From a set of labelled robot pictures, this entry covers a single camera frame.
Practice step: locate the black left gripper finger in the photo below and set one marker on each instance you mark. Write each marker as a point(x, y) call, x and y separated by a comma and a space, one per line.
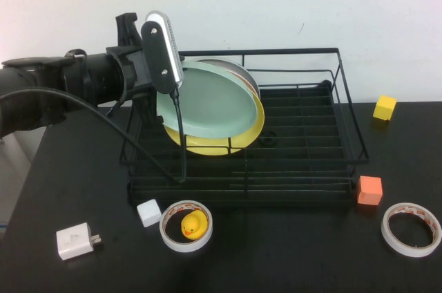
point(150, 110)

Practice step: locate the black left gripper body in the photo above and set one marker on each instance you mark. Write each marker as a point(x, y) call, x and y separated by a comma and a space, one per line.
point(129, 58)

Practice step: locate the mint green plate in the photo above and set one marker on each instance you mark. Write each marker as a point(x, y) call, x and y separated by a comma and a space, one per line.
point(214, 103)

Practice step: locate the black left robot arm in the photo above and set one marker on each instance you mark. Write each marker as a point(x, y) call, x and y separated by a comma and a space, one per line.
point(34, 75)

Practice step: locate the yellow plate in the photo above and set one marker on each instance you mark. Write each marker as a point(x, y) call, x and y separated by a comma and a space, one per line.
point(210, 146)

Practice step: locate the grey plate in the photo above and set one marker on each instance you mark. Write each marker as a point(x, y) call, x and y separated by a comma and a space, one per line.
point(228, 64)

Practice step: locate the pink speckled plate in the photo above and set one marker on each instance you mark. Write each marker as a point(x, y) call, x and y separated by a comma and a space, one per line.
point(251, 84)

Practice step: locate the white cube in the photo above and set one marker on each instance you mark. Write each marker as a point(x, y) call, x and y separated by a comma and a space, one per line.
point(149, 213)

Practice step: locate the yellow rubber duck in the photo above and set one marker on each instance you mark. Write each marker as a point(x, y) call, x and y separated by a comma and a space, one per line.
point(191, 226)

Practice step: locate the white double-sided tape roll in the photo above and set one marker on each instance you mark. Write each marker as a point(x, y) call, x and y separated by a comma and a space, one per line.
point(184, 247)
point(407, 252)

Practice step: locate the white power adapter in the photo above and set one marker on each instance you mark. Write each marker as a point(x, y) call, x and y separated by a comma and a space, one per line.
point(73, 241)

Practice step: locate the orange cube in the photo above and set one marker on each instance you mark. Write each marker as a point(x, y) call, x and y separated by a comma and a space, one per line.
point(369, 191)

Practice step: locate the yellow cube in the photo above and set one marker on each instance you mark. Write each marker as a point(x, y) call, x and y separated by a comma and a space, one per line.
point(384, 108)

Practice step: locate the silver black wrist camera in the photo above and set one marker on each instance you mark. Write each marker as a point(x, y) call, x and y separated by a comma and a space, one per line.
point(155, 54)

